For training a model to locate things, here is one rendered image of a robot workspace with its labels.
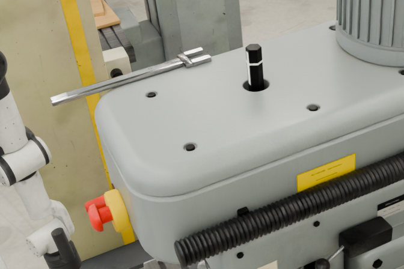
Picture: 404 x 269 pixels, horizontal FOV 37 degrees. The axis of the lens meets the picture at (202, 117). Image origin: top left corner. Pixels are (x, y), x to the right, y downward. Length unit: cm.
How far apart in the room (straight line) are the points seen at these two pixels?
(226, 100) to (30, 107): 196
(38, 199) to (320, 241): 91
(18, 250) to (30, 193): 195
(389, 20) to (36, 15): 189
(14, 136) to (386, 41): 96
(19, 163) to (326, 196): 92
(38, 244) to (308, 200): 104
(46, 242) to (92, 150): 126
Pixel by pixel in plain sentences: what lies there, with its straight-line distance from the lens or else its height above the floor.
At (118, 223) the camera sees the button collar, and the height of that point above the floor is 176.
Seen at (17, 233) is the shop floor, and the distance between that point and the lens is 365.
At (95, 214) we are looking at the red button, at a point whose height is 178.
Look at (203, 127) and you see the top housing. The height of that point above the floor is 189.
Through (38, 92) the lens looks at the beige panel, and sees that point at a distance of 269.
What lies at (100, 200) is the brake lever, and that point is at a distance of 97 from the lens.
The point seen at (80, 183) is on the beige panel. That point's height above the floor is 52.
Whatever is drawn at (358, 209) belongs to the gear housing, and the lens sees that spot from 90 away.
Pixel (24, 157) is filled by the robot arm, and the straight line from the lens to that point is 154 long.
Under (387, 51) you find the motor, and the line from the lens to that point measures 86.
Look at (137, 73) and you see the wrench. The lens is 89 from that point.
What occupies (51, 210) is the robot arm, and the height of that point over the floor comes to 129.
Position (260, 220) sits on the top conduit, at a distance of 75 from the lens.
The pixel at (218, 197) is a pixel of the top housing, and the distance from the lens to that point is 74.
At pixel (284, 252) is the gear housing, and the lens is 87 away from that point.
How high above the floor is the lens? 232
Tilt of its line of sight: 33 degrees down
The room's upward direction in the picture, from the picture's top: 8 degrees counter-clockwise
